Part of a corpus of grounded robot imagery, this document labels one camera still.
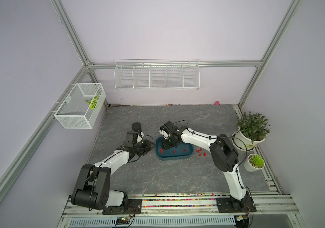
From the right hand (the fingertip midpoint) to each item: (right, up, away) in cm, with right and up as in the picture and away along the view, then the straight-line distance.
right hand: (163, 145), depth 94 cm
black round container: (-20, +12, +9) cm, 25 cm away
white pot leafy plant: (+53, +11, -12) cm, 55 cm away
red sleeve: (+22, -4, 0) cm, 23 cm away
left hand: (-5, 0, -6) cm, 8 cm away
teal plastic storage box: (+12, -4, 0) cm, 13 cm away
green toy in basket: (-40, +27, -13) cm, 50 cm away
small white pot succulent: (+51, -7, -14) cm, 54 cm away
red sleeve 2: (+18, +4, -32) cm, 37 cm away
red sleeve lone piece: (+14, -4, 0) cm, 15 cm away
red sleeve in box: (+8, -4, 0) cm, 9 cm away
